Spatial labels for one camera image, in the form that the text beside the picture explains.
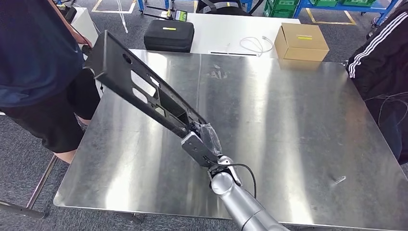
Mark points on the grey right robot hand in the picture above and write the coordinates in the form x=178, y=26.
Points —
x=212, y=140

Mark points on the person's hand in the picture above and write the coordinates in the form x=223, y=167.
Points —
x=81, y=39

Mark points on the small black handheld device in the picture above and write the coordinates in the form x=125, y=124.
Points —
x=86, y=49

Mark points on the black plastic plate bracket part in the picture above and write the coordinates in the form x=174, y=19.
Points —
x=114, y=70

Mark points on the stainless steel workbench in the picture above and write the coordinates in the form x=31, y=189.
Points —
x=287, y=127

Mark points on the blue metal shelf rack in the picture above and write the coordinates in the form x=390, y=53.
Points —
x=350, y=8

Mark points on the person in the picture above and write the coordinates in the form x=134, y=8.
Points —
x=35, y=63
x=382, y=63

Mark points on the black zip case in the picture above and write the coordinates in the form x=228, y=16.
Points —
x=169, y=39

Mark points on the small monitor green screen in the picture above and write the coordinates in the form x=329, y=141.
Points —
x=180, y=15

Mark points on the white table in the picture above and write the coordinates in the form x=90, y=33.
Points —
x=223, y=32

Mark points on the black chair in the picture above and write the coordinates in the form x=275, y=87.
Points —
x=223, y=11

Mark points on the brown cardboard box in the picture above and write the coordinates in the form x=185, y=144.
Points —
x=302, y=44

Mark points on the small metal pin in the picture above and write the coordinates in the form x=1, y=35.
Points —
x=339, y=180

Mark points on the green plastic crate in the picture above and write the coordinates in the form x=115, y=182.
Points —
x=280, y=9
x=323, y=3
x=357, y=2

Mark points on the white pedestal box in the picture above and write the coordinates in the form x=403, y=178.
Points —
x=84, y=25

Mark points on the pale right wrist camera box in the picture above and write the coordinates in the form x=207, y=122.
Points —
x=196, y=146

